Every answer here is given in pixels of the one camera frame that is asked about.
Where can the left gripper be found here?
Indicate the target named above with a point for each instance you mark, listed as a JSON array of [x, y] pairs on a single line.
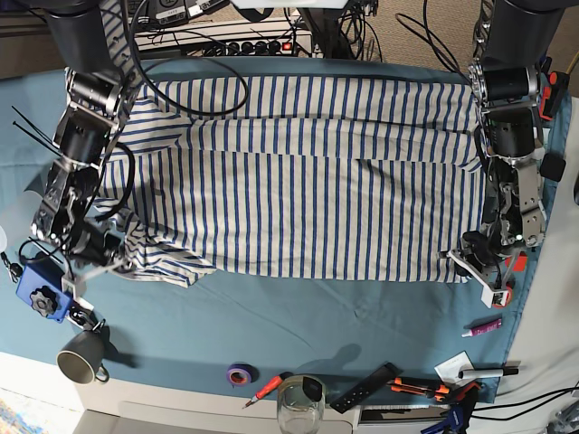
[[482, 256]]

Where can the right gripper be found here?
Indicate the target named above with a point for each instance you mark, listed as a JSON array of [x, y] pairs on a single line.
[[96, 247]]

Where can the blue white striped T-shirt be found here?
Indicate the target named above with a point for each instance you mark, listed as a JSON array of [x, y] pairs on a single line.
[[297, 177]]

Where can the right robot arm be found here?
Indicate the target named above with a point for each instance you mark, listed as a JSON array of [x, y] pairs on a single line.
[[101, 86]]

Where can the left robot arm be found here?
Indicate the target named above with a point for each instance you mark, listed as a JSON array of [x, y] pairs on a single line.
[[510, 41]]

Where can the orange tape roll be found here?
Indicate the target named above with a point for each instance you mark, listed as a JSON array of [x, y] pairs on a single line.
[[504, 299]]

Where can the red cube block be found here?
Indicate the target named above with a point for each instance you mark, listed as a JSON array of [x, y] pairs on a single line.
[[517, 262]]

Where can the purple glue tube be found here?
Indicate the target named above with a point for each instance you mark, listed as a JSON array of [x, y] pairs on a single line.
[[483, 328]]

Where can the blue box with black knob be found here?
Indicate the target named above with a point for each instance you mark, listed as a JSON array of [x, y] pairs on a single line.
[[40, 288]]

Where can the white paper note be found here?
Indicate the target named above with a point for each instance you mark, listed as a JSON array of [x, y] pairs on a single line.
[[449, 370]]

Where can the grey ceramic mug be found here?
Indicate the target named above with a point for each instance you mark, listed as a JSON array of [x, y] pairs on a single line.
[[80, 360]]

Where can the white marker pen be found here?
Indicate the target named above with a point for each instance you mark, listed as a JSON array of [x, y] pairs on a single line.
[[475, 374]]

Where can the teal table cloth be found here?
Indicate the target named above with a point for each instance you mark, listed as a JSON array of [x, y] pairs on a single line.
[[185, 338]]

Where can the frosted plastic cup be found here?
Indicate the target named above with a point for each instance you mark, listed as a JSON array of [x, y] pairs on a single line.
[[17, 218]]

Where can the black remote control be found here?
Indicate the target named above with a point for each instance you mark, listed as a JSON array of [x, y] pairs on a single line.
[[365, 388]]

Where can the orange black utility knife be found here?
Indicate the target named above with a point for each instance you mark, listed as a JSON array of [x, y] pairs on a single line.
[[428, 388]]

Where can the black square pad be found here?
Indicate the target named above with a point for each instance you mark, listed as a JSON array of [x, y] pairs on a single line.
[[552, 167]]

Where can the blue bar clamp bottom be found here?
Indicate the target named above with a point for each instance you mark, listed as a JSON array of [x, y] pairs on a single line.
[[461, 405]]

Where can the purple tape roll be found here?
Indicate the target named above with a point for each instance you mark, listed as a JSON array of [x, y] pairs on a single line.
[[241, 374]]

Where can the orange black clamp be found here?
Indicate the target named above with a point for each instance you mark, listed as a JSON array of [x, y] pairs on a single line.
[[553, 94]]

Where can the clear drinking glass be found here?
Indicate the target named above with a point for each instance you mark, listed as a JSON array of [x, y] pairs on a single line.
[[301, 401]]

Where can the black power strip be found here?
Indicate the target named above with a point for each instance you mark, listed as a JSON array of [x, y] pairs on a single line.
[[250, 48]]

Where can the short black cable tie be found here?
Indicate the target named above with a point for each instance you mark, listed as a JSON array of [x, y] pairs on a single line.
[[37, 139]]

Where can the long black cable tie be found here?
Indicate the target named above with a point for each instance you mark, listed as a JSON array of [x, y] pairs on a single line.
[[28, 124]]

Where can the orange handled screwdriver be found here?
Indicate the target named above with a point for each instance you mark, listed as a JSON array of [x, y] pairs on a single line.
[[270, 387]]

